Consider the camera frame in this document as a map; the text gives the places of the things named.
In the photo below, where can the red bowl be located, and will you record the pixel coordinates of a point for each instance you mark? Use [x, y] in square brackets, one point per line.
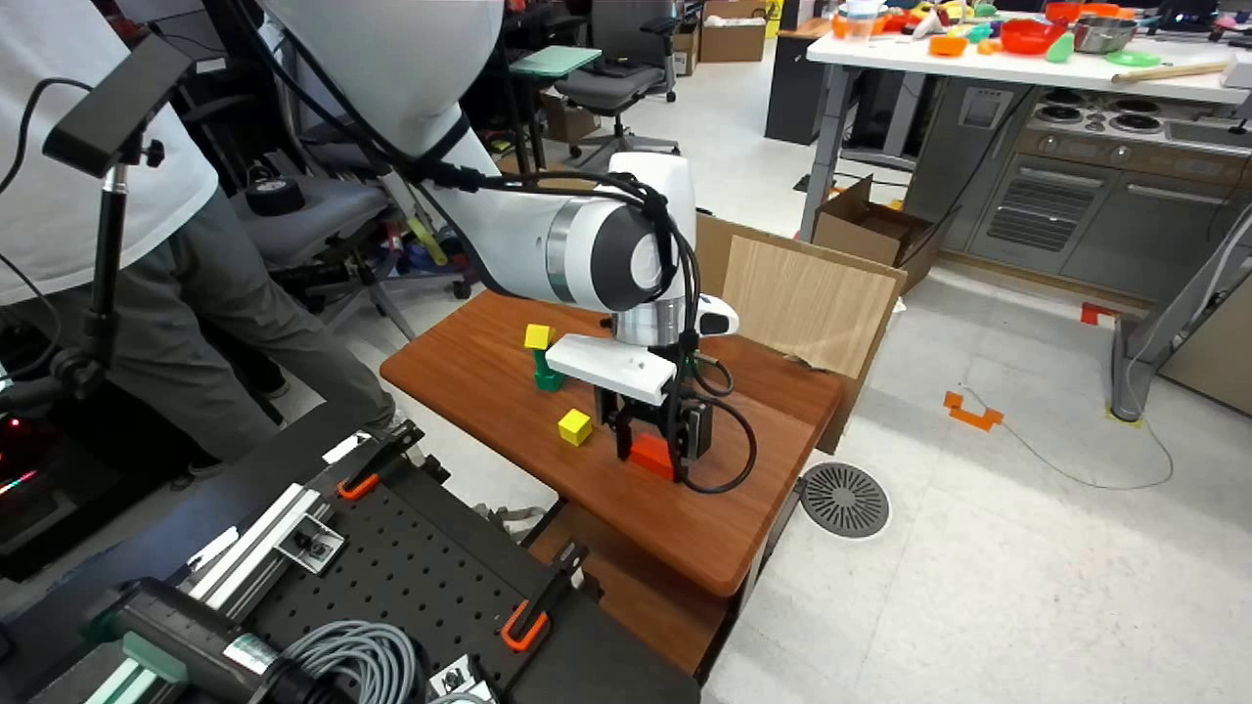
[1027, 37]

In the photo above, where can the open brown cardboard box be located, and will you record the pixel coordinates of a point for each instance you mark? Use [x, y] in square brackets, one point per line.
[866, 228]

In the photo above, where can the pale cardboard sheet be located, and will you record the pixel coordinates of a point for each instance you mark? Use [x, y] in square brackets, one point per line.
[809, 300]

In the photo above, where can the black camera on stand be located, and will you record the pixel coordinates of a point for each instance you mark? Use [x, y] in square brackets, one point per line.
[111, 117]

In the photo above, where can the person in white shirt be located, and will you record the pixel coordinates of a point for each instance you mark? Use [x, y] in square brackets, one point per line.
[159, 258]

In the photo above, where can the green small table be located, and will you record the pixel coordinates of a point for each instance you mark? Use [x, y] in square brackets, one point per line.
[552, 65]

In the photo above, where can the black swivel chair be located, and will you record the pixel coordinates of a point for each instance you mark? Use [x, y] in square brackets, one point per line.
[629, 73]

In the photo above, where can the wooden rolling pin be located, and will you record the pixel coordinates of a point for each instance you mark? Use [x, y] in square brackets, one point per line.
[1173, 73]

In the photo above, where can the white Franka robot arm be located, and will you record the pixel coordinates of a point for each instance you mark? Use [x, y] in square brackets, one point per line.
[522, 219]

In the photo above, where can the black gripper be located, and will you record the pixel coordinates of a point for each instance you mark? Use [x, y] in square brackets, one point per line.
[651, 412]

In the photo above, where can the aluminium rail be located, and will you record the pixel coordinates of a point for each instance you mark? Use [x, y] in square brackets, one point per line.
[259, 547]

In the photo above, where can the orange rectangular block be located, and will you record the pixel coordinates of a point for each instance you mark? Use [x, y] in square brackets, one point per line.
[651, 459]

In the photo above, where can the dark office chair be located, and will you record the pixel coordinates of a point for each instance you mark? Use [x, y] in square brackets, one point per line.
[299, 219]

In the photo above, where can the grey metal table leg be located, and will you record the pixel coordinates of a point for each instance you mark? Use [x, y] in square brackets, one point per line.
[1175, 327]

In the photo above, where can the teal and black device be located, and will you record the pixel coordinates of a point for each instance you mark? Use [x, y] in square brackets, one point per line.
[169, 648]

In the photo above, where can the closed cardboard box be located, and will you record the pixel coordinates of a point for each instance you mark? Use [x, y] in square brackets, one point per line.
[731, 39]

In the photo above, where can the round metal floor drain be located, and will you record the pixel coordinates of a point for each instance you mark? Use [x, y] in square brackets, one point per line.
[844, 503]

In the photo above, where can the orange bowl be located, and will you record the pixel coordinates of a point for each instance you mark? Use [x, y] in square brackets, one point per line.
[947, 43]

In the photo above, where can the grey toy kitchen cabinet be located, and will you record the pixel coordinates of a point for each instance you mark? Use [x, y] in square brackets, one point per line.
[1081, 210]

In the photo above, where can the orange floor bracket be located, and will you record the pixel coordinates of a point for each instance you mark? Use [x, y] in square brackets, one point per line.
[972, 412]

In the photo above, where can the white table with toys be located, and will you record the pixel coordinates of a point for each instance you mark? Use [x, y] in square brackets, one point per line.
[1020, 65]

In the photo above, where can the yellow cube block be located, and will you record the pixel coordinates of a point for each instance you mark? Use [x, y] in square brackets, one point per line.
[575, 427]

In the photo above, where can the red floor marker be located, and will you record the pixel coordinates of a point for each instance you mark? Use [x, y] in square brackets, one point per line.
[1096, 315]

